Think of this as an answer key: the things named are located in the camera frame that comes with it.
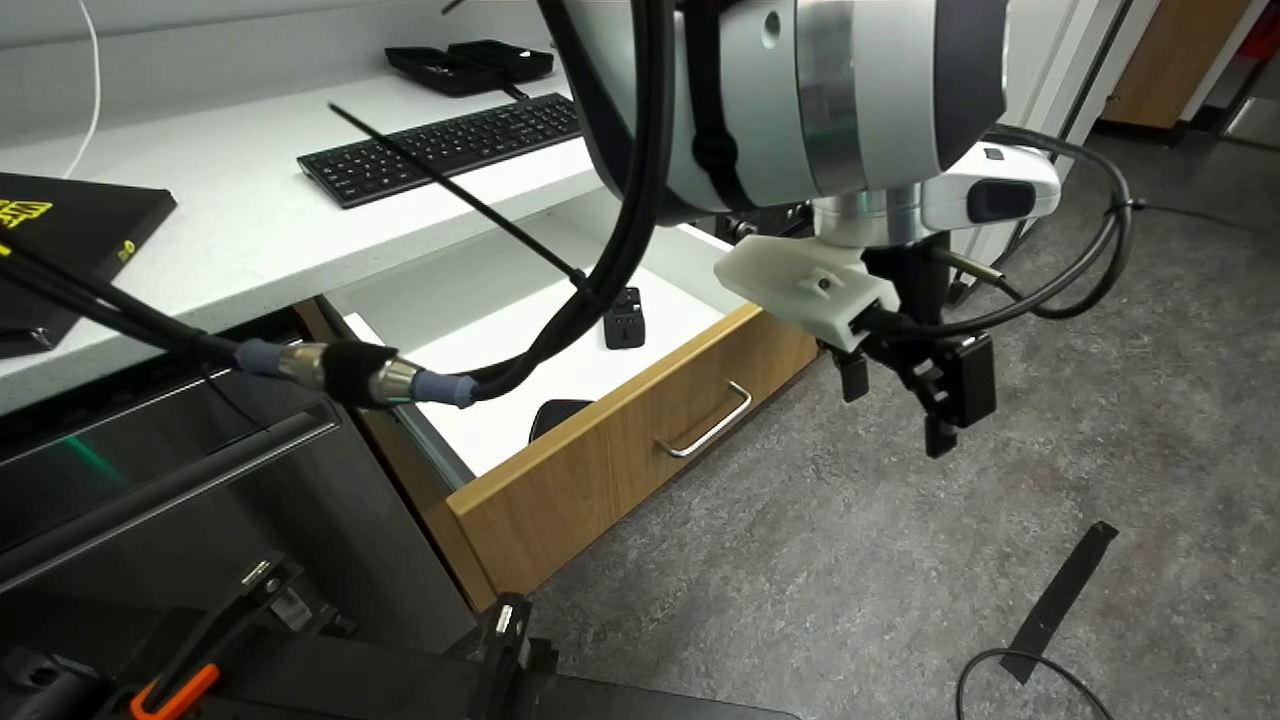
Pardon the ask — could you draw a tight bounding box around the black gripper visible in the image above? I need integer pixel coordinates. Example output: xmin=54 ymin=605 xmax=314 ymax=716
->
xmin=835 ymin=232 xmax=1000 ymax=460

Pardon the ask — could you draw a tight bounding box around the white drawer with wooden front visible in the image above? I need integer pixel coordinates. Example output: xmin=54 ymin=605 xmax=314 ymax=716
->
xmin=297 ymin=226 xmax=823 ymax=615

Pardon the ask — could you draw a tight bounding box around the small black box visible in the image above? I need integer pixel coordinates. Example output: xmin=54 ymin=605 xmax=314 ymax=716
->
xmin=600 ymin=284 xmax=651 ymax=351

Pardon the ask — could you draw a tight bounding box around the white desk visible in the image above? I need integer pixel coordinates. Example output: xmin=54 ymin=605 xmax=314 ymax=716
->
xmin=0 ymin=0 xmax=687 ymax=411

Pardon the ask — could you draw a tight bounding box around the rounded black square object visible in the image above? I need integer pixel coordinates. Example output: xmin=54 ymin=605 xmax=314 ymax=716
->
xmin=527 ymin=396 xmax=597 ymax=450

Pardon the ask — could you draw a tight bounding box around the white cabinet panel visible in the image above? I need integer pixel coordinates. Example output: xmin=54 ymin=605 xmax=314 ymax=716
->
xmin=986 ymin=0 xmax=1141 ymax=154

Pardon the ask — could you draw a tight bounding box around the brown wooden door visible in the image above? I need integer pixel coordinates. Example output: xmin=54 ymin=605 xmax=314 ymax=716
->
xmin=1102 ymin=0 xmax=1272 ymax=135

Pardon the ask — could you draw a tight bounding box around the long thin black rod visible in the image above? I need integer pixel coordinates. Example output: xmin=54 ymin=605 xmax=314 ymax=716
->
xmin=326 ymin=102 xmax=592 ymax=292

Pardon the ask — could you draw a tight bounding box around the black computer keyboard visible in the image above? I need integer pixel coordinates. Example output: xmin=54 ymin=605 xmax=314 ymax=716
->
xmin=294 ymin=90 xmax=592 ymax=214

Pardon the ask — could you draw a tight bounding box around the black computer mouse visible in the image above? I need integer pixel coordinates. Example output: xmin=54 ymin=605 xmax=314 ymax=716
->
xmin=382 ymin=35 xmax=560 ymax=102

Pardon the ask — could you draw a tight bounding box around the black under-desk cabinet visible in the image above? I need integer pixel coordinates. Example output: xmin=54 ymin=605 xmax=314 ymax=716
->
xmin=0 ymin=350 xmax=488 ymax=659

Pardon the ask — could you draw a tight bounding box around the black box with yellow print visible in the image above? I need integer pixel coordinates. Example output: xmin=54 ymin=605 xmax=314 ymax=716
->
xmin=0 ymin=168 xmax=179 ymax=359

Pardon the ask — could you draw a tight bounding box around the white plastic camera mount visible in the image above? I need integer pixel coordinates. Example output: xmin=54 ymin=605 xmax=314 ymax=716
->
xmin=711 ymin=232 xmax=906 ymax=359

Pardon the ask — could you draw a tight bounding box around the silver metal drawer handle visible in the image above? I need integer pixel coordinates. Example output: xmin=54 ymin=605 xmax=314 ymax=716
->
xmin=656 ymin=377 xmax=760 ymax=465

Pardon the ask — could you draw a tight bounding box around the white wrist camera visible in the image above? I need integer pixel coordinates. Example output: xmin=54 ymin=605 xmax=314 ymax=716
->
xmin=921 ymin=135 xmax=1063 ymax=235

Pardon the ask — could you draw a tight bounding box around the thin black camera cable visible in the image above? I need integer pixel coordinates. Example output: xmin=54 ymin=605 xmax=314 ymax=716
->
xmin=941 ymin=122 xmax=1151 ymax=339

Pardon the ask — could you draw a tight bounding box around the black flat strap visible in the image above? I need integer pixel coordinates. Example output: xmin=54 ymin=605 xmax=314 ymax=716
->
xmin=996 ymin=518 xmax=1119 ymax=687

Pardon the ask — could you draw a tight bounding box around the black floor cable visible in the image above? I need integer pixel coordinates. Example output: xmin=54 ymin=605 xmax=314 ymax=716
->
xmin=952 ymin=646 xmax=1117 ymax=720

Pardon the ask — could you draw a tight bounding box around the black equipment frame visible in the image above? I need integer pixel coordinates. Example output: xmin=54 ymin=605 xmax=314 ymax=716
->
xmin=0 ymin=557 xmax=806 ymax=720

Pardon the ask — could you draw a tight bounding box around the orange clamp handle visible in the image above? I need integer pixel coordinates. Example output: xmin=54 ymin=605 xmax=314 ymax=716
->
xmin=127 ymin=659 xmax=224 ymax=720

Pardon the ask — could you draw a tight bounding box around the thin white cable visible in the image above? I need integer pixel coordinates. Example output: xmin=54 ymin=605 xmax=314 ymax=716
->
xmin=58 ymin=0 xmax=109 ymax=183

